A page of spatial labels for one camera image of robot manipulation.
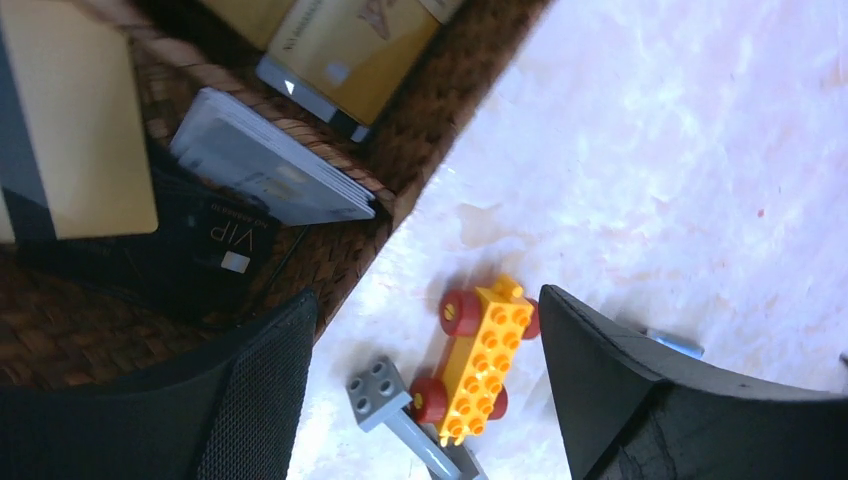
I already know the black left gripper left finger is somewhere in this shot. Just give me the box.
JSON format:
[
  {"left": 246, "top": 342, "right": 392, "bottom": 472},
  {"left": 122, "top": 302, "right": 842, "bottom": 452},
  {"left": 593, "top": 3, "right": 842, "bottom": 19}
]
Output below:
[{"left": 1, "top": 289, "right": 318, "bottom": 479}]

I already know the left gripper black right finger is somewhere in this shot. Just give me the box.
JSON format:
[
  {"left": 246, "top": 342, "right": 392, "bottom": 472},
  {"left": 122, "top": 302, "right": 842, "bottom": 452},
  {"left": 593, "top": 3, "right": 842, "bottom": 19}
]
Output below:
[{"left": 538, "top": 285, "right": 847, "bottom": 479}]

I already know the grey card holder wallet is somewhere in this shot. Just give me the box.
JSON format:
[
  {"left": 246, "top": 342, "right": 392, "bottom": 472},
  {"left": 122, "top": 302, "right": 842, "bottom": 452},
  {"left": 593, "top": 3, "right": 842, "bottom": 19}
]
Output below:
[{"left": 644, "top": 328, "right": 704, "bottom": 360}]

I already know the brown woven divided basket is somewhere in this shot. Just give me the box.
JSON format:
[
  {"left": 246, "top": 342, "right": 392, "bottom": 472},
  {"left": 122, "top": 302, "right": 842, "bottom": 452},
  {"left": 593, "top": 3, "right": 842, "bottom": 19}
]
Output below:
[{"left": 0, "top": 0, "right": 554, "bottom": 392}]

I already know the black VIP credit card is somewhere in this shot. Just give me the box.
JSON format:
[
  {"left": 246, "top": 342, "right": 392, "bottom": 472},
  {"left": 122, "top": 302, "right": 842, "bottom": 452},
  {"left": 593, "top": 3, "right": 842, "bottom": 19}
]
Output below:
[{"left": 17, "top": 141, "right": 280, "bottom": 323}]

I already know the gold striped credit card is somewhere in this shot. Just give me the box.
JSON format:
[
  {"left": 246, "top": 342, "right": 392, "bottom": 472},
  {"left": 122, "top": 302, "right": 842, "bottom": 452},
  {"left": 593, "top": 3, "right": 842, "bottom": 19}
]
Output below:
[{"left": 1, "top": 1, "right": 158, "bottom": 243}]

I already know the grey plastic toy bolt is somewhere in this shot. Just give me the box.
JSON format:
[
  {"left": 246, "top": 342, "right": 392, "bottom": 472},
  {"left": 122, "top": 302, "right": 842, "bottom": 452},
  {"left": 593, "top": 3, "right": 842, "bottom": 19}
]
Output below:
[{"left": 345, "top": 356, "right": 487, "bottom": 479}]

